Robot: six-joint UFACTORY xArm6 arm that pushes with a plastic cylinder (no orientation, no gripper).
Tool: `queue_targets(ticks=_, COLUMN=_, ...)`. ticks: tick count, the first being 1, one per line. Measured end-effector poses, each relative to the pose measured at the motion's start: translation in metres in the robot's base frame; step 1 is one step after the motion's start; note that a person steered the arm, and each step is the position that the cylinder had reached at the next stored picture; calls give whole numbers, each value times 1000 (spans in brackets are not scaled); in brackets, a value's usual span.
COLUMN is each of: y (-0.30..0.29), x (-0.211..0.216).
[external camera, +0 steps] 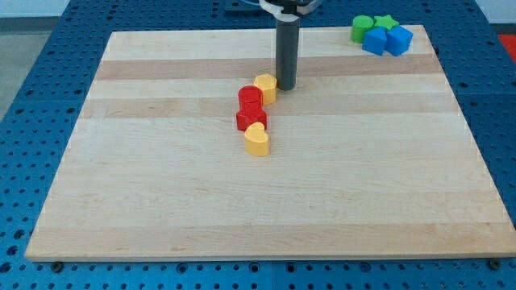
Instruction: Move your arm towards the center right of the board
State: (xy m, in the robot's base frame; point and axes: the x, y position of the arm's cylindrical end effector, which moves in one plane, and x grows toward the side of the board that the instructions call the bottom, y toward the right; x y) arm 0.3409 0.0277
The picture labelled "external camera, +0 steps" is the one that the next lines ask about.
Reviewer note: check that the yellow heart block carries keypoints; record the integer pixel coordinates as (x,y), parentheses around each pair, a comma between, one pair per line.
(256,140)

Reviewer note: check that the yellow hexagon block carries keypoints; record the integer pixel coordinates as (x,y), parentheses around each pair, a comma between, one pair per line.
(268,85)

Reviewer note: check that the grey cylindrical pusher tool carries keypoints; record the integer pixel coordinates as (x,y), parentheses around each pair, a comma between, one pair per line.
(287,42)

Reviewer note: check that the green cylinder block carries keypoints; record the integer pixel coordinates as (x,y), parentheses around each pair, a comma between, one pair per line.
(361,24)

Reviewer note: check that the blue cube block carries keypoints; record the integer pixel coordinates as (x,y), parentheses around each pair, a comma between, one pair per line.
(398,40)

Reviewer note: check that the red cylinder block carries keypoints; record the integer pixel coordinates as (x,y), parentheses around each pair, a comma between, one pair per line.
(250,98)

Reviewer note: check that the red star block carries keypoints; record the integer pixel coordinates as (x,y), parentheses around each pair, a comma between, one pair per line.
(250,113)

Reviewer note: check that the green star block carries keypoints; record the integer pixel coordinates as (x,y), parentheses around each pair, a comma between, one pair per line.
(386,21)

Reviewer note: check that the blue pentagon block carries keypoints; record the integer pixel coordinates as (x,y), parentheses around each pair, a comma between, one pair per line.
(375,41)

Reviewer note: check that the wooden board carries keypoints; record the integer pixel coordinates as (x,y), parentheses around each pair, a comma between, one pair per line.
(370,158)

